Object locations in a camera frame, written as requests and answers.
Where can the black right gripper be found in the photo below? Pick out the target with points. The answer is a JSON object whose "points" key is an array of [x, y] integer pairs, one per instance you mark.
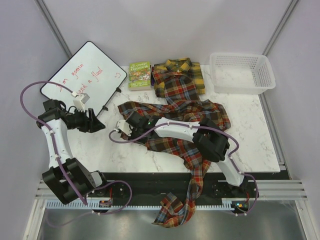
{"points": [[132, 135]]}

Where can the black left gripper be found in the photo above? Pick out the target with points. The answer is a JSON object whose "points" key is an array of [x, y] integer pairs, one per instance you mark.
{"points": [[91, 124]]}

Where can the red brown plaid shirt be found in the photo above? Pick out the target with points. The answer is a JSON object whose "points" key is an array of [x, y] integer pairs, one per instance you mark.
{"points": [[183, 104]]}

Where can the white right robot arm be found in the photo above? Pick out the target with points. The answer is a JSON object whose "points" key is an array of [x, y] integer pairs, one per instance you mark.
{"points": [[211, 142]]}

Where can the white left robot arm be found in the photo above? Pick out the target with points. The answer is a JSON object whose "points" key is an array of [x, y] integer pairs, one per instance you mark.
{"points": [[66, 177]]}

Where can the white dry-erase board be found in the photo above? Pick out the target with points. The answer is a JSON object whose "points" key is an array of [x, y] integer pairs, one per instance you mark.
{"points": [[89, 71]]}

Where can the green treehouse book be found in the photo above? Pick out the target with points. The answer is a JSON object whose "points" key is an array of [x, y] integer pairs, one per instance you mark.
{"points": [[139, 76]]}

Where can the folded yellow plaid shirt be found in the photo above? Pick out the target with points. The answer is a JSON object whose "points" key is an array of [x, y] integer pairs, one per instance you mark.
{"points": [[185, 67]]}

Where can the white plastic basket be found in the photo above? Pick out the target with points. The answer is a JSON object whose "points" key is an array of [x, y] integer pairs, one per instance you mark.
{"points": [[241, 73]]}

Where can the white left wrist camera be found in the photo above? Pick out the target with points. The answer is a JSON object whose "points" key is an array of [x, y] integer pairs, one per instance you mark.
{"points": [[79, 100]]}

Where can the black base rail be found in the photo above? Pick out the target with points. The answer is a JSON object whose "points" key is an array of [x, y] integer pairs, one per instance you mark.
{"points": [[148, 189]]}

